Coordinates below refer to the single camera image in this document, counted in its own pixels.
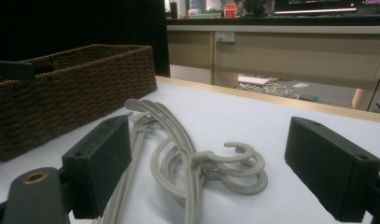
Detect brown woven basket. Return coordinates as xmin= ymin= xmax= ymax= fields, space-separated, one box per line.
xmin=0 ymin=44 xmax=158 ymax=162

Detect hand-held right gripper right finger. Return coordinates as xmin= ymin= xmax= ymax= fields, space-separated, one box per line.
xmin=284 ymin=116 xmax=380 ymax=223

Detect red box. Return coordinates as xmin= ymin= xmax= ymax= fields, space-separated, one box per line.
xmin=223 ymin=3 xmax=238 ymax=19

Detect white wall socket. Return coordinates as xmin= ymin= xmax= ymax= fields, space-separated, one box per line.
xmin=215 ymin=31 xmax=236 ymax=43

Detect beige plastic clothes hanger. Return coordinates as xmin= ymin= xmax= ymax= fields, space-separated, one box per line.
xmin=124 ymin=98 xmax=257 ymax=224
xmin=92 ymin=104 xmax=269 ymax=224
xmin=128 ymin=101 xmax=264 ymax=224

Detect green tray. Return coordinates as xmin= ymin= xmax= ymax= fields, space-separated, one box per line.
xmin=189 ymin=12 xmax=222 ymax=20

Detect beige desk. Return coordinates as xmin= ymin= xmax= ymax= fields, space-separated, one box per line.
xmin=165 ymin=17 xmax=380 ymax=110

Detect white flat box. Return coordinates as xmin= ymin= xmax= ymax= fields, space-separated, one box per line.
xmin=237 ymin=75 xmax=271 ymax=87

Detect white cables on floor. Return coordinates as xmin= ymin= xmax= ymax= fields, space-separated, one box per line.
xmin=236 ymin=81 xmax=294 ymax=98

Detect black curtain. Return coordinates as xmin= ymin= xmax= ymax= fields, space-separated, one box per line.
xmin=0 ymin=0 xmax=171 ymax=78

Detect dark monitor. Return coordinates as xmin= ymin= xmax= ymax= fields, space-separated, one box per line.
xmin=273 ymin=0 xmax=380 ymax=16

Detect white table mat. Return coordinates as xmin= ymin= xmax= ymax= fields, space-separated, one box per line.
xmin=0 ymin=81 xmax=380 ymax=224

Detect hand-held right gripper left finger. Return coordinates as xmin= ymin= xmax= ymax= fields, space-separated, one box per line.
xmin=61 ymin=114 xmax=134 ymax=220

